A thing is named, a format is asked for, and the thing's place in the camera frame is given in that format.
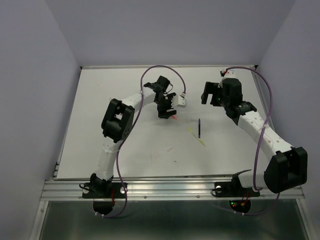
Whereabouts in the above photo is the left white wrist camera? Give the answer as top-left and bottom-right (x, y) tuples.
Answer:
(171, 93), (187, 109)

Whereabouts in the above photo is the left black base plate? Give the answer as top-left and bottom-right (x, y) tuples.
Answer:
(79, 182), (126, 199)

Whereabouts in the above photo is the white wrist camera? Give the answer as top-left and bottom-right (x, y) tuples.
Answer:
(220, 68), (237, 80)
(171, 93), (187, 109)

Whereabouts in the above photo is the aluminium mounting rail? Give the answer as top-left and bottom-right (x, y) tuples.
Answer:
(41, 177), (306, 201)

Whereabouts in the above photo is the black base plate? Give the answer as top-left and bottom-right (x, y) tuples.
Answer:
(211, 181), (260, 198)
(79, 182), (126, 199)

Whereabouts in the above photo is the yellow pen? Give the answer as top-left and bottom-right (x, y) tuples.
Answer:
(187, 127), (206, 147)

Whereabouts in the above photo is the purple pen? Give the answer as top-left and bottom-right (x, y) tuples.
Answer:
(197, 118), (201, 139)

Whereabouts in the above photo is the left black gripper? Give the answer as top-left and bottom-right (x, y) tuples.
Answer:
(155, 93), (177, 120)

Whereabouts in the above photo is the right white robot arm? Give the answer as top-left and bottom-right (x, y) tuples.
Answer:
(201, 78), (308, 195)

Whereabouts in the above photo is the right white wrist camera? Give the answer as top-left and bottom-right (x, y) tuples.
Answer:
(220, 68), (237, 80)

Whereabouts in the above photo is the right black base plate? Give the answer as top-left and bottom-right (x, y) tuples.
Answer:
(211, 181), (260, 198)

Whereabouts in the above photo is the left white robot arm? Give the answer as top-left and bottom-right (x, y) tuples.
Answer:
(83, 76), (179, 197)

